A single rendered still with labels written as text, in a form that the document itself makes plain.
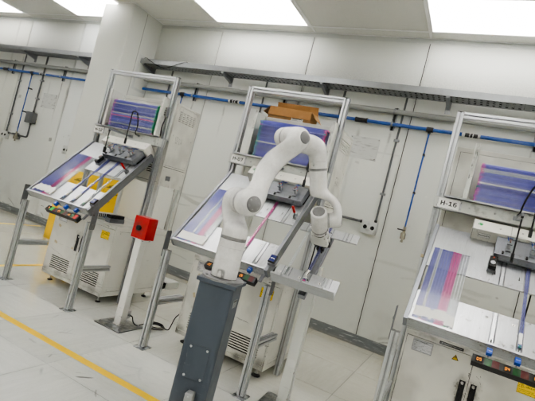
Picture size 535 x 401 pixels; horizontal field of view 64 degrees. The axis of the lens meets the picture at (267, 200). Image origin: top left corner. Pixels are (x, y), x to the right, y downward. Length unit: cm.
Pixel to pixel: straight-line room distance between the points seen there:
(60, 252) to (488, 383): 317
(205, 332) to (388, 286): 255
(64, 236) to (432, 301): 287
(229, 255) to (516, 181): 161
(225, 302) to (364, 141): 284
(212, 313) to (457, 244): 142
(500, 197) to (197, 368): 181
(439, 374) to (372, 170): 228
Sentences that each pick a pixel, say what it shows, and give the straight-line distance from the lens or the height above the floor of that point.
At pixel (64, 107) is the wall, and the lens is 696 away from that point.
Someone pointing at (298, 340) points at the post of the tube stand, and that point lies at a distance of 248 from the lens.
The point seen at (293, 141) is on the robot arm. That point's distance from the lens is 195.
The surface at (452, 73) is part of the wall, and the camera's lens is 448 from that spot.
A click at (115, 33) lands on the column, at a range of 584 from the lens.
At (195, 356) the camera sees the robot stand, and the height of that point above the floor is 36.
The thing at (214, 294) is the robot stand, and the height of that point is 64.
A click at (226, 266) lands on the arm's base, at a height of 77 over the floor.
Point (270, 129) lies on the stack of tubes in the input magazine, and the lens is 303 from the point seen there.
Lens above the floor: 108
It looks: 1 degrees up
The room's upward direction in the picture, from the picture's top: 15 degrees clockwise
